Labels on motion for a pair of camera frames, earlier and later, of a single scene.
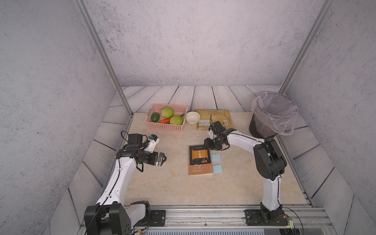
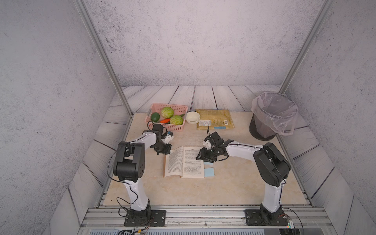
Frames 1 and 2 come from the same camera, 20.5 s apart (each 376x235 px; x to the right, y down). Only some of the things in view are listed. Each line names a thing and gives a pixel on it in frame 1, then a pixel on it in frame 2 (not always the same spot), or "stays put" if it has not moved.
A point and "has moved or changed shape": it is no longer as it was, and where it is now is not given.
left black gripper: [159, 160] to [167, 151]
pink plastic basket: [178, 109] stays put
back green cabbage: [167, 112] stays put
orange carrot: [165, 121] stays put
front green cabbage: [176, 120] stays put
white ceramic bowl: [193, 117] stays put
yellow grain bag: [203, 118] stays put
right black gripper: [207, 144] to [202, 154]
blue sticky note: [217, 169] to [209, 172]
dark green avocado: [155, 117] stays put
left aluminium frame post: [107, 58] stays put
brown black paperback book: [199, 160] has moved or changed shape
